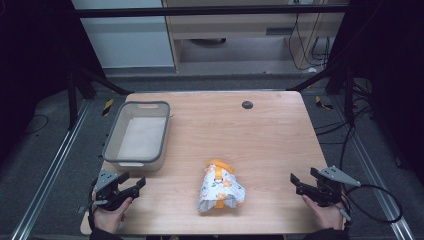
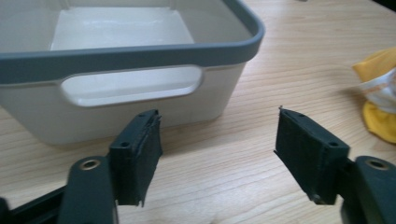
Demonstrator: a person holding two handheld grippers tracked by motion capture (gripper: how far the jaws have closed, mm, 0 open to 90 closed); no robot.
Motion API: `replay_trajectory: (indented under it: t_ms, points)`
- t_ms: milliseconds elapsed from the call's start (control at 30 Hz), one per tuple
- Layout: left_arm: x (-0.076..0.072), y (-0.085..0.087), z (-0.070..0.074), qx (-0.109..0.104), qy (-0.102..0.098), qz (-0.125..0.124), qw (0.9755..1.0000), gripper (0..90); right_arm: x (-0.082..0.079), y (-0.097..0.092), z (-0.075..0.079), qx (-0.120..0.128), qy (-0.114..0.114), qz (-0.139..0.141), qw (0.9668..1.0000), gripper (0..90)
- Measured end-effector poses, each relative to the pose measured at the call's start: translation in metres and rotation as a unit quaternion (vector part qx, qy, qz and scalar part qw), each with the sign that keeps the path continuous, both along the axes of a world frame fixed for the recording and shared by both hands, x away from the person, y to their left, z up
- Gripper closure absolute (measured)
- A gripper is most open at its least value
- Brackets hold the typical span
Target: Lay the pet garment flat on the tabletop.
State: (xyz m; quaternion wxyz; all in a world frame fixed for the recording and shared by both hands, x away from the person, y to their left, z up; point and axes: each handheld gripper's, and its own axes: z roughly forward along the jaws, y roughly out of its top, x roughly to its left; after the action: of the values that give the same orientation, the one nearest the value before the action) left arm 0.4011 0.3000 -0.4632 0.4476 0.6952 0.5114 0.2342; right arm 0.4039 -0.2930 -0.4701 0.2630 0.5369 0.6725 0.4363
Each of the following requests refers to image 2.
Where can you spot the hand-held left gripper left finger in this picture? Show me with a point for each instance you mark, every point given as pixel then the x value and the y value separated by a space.
pixel 134 161

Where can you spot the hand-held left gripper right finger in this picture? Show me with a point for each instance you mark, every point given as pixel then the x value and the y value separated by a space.
pixel 314 155

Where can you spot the white bin with grey rim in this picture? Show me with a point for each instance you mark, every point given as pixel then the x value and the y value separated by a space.
pixel 124 118

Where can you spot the yellow and white snack packet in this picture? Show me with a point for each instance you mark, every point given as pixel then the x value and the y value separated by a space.
pixel 381 93

